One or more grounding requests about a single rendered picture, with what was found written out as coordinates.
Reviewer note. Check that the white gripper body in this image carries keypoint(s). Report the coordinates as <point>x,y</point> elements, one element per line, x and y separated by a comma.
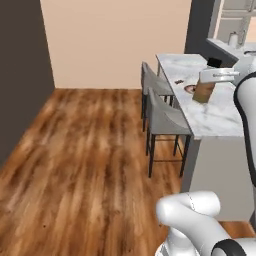
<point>215,78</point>

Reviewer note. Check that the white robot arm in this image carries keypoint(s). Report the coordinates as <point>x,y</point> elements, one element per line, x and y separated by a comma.
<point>186,213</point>

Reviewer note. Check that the cupcake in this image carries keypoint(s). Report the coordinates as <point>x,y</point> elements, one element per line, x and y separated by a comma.
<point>191,88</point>

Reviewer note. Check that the grey kitchen counter run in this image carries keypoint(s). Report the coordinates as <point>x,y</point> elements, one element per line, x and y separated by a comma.
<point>223,50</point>

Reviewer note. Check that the white plate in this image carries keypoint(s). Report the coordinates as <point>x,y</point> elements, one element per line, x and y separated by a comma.
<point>186,90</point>

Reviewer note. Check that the brown chocolate piece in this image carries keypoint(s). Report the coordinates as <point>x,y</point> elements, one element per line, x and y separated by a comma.
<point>179,81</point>

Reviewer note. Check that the marble-top dining counter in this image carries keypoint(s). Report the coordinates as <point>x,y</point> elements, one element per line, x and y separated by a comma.
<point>213,116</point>

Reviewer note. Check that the small black box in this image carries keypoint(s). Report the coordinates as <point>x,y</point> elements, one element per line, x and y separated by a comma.
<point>214,62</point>

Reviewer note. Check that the white jar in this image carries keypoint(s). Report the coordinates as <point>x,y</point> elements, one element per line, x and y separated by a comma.
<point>233,40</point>

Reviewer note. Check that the grey bar stool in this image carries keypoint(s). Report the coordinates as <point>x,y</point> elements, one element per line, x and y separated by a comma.
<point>165,120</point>
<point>155,81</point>

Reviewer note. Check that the pale wall cabinets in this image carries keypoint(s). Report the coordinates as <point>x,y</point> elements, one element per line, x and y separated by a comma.
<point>235,16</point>

